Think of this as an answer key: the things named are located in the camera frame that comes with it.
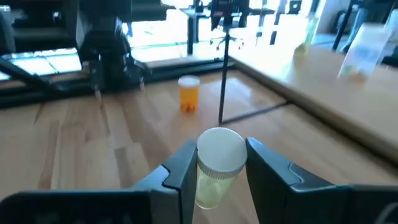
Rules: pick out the black office chair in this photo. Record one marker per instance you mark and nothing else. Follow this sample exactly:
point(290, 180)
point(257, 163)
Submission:
point(228, 12)

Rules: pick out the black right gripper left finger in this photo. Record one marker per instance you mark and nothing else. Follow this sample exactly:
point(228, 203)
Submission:
point(174, 186)

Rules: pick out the wooden shelf black legs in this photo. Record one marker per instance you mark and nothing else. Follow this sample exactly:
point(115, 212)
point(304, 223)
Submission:
point(326, 93)

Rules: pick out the black aluminium table frame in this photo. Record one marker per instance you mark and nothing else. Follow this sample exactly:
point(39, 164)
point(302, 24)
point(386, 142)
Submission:
point(186, 70)

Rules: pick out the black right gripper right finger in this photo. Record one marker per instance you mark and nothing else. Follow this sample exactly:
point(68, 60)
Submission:
point(280, 193)

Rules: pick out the black metal post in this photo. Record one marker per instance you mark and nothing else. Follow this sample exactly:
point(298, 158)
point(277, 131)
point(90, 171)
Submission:
point(191, 28)
point(342, 26)

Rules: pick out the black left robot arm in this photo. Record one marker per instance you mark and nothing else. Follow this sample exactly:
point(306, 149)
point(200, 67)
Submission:
point(105, 46)

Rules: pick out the clear medicine bottle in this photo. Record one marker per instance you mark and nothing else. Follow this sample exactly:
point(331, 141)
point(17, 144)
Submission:
point(363, 53)

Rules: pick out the white bottle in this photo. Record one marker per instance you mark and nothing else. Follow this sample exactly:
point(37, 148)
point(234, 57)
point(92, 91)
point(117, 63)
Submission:
point(220, 152)

